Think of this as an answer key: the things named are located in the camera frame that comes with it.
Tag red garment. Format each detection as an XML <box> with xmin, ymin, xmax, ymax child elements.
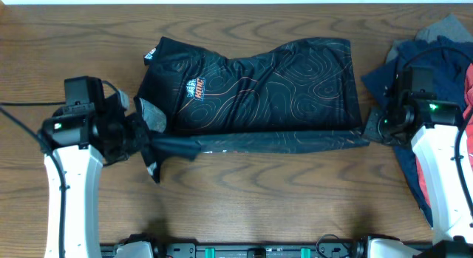
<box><xmin>415</xmin><ymin>64</ymin><xmax>473</xmax><ymax>207</ymax></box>

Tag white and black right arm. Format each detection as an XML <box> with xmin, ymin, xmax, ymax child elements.
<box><xmin>364</xmin><ymin>92</ymin><xmax>472</xmax><ymax>257</ymax></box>

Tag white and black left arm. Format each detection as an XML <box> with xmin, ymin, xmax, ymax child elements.
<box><xmin>38</xmin><ymin>90</ymin><xmax>145</xmax><ymax>257</ymax></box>

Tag navy blue garment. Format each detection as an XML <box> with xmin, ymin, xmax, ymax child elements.
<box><xmin>361</xmin><ymin>36</ymin><xmax>472</xmax><ymax>223</ymax></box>

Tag black jersey with orange lines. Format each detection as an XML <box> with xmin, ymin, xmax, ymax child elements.
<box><xmin>135</xmin><ymin>37</ymin><xmax>367</xmax><ymax>182</ymax></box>

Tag grey garment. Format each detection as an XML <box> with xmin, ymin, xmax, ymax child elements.
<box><xmin>385</xmin><ymin>14</ymin><xmax>472</xmax><ymax>64</ymax></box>

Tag black mounting rail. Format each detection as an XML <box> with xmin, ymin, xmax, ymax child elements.
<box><xmin>99</xmin><ymin>234</ymin><xmax>433</xmax><ymax>258</ymax></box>

